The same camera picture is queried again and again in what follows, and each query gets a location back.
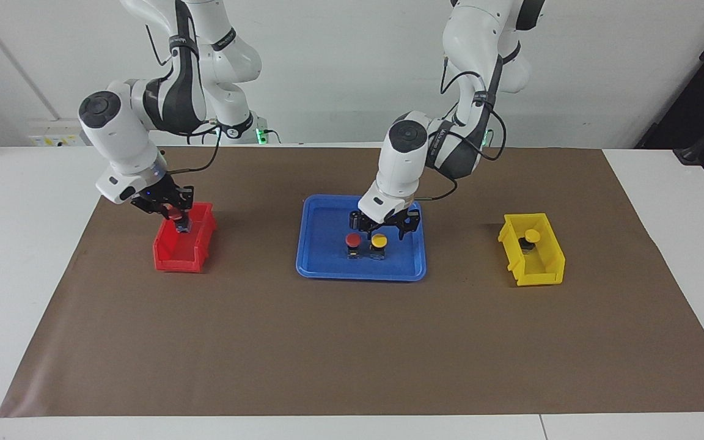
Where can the red push button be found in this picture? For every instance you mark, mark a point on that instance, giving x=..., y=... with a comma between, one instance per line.
x=176, y=213
x=352, y=239

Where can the red plastic bin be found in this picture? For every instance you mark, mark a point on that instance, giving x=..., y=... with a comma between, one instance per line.
x=175, y=261

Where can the brown table mat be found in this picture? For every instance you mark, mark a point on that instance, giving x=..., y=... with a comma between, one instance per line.
x=352, y=342

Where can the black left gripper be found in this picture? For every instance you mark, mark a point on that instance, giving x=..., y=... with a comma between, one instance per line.
x=388, y=219

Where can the yellow plastic bin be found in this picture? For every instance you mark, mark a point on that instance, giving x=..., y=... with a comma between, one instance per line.
x=541, y=279

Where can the white power strip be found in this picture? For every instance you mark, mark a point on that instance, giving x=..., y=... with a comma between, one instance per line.
x=52, y=134

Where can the blue plastic tray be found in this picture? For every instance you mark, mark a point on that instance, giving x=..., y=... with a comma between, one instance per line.
x=327, y=263

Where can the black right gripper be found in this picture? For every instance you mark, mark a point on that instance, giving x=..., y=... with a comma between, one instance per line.
x=156, y=192

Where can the yellow push button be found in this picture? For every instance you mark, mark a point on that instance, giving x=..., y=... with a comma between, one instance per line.
x=531, y=235
x=378, y=240

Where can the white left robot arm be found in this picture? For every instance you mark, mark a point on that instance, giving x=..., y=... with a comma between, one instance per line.
x=404, y=153

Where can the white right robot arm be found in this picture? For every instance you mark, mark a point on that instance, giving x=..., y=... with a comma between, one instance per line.
x=117, y=134

